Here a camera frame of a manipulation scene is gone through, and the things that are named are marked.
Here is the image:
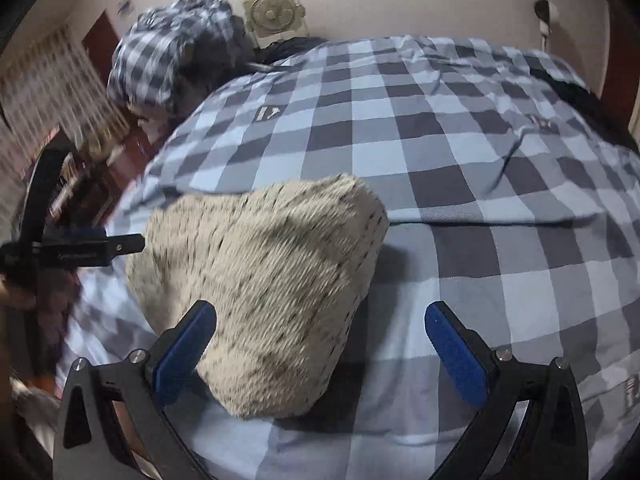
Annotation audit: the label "bundled checkered quilt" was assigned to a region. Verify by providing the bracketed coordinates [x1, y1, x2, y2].
[106, 0, 253, 115]

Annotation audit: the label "blue checkered bed sheet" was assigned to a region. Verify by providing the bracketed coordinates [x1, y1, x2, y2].
[54, 34, 640, 480]

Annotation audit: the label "beige box fan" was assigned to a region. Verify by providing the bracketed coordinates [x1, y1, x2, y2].
[243, 0, 307, 39]

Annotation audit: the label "white wall lamp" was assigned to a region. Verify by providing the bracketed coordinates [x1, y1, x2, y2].
[534, 0, 560, 52]

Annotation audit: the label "dark red door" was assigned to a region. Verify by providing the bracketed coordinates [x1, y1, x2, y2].
[82, 11, 118, 70]

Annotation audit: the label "cream plaid knit cardigan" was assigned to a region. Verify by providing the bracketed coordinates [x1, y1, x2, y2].
[126, 174, 389, 419]

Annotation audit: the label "patterned window curtain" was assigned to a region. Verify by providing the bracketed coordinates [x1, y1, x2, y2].
[1, 26, 129, 174]

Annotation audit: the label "black clothes by fan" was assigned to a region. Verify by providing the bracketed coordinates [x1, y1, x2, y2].
[254, 37, 326, 65]

